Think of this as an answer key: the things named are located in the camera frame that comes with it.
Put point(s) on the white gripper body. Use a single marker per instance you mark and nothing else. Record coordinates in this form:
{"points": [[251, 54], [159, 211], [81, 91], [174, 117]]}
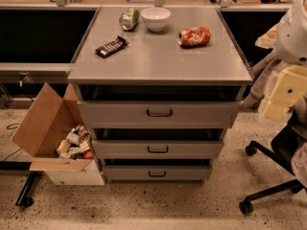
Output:
{"points": [[293, 38]]}

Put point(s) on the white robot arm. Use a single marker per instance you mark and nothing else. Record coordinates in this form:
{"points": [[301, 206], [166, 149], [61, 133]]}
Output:
{"points": [[291, 36]]}

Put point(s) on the grey drawer cabinet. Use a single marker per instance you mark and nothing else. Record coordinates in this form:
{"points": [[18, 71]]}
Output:
{"points": [[155, 68]]}

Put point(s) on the grey top drawer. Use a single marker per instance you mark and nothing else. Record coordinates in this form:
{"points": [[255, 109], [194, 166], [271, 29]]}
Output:
{"points": [[134, 114]]}

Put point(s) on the grey brown jacket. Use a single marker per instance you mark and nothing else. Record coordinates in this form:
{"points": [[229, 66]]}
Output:
{"points": [[261, 72]]}

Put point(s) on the black office chair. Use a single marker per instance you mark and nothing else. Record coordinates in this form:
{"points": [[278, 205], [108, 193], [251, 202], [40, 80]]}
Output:
{"points": [[284, 145]]}

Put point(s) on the crushed orange soda can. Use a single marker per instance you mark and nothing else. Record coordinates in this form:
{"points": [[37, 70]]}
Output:
{"points": [[194, 36]]}

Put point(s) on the white bowl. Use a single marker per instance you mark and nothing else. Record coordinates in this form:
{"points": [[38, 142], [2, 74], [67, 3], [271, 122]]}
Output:
{"points": [[155, 18]]}

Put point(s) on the crushed green soda can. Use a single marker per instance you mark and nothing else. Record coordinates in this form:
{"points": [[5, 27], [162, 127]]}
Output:
{"points": [[129, 18]]}

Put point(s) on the black snack bar wrapper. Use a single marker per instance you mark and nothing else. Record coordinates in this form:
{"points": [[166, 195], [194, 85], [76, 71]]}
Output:
{"points": [[112, 47]]}

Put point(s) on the snack packets in box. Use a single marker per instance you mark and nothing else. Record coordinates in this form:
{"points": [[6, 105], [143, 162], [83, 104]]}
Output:
{"points": [[76, 144]]}

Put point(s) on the cardboard box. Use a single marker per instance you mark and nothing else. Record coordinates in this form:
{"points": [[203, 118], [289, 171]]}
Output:
{"points": [[47, 122]]}

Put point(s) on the black desk leg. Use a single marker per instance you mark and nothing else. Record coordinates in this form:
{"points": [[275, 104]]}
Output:
{"points": [[25, 198]]}

